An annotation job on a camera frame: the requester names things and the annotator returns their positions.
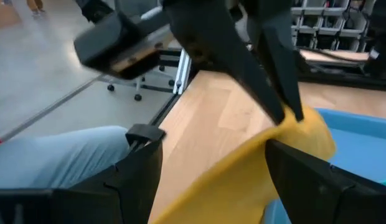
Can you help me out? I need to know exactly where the person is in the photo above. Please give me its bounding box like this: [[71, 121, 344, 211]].
[[26, 0, 46, 19]]

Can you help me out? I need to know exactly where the grey office chair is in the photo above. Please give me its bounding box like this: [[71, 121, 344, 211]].
[[99, 0, 184, 103]]

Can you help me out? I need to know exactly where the black frame clamp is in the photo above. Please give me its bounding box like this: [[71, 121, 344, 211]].
[[125, 123, 166, 150]]

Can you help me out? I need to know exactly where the person's leg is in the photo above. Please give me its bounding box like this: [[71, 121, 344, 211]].
[[0, 125, 132, 190]]

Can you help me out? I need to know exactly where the light blue plastic tray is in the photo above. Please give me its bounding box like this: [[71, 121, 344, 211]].
[[263, 108, 386, 224]]

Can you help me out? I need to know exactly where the yellow cloth napkin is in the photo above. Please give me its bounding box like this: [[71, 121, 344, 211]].
[[149, 105, 337, 224]]

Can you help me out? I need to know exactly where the silver aluminium extrusion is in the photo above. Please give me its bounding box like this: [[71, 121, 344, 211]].
[[172, 49, 192, 96]]

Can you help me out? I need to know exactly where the rack of grey bins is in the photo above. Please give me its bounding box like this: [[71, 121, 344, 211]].
[[291, 0, 371, 52]]

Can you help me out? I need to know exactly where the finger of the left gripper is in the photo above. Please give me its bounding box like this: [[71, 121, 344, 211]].
[[247, 0, 304, 123], [163, 0, 286, 126]]

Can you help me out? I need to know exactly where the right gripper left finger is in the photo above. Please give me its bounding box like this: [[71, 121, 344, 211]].
[[0, 140, 164, 224]]

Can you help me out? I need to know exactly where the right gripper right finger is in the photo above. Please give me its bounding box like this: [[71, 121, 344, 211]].
[[265, 139, 386, 224]]

